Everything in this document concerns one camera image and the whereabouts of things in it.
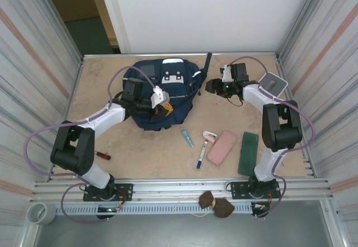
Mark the navy blue backpack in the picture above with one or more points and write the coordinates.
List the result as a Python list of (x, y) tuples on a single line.
[(173, 90)]

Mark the teal glue stick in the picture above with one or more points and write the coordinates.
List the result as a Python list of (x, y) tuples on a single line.
[(188, 138)]

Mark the blue white marker pen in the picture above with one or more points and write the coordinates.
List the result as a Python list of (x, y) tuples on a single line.
[(202, 156)]

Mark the pink pencil case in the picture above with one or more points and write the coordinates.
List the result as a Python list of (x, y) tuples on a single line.
[(222, 147)]

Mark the green pencil case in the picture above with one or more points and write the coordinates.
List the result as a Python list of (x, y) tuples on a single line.
[(248, 153)]

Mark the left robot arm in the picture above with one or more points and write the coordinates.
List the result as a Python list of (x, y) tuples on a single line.
[(106, 118)]

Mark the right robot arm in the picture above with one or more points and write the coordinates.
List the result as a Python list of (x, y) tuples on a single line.
[(282, 124)]

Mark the brown cloth bag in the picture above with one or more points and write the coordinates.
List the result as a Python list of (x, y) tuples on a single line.
[(218, 206)]

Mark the white grey tissue box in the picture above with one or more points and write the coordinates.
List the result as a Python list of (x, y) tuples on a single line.
[(275, 83)]

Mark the pink white correction tape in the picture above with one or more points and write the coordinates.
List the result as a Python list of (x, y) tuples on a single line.
[(209, 136)]

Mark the red black screwdriver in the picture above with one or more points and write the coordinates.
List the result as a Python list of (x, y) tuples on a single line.
[(103, 156)]

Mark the grey plastic cup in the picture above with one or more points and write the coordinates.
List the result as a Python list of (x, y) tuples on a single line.
[(46, 216)]

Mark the aluminium front rail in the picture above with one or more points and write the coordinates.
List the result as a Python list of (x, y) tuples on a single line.
[(173, 187)]

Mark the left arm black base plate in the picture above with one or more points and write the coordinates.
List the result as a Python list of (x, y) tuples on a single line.
[(124, 191)]

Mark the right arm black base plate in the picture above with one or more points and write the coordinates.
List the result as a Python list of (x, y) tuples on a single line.
[(237, 189)]

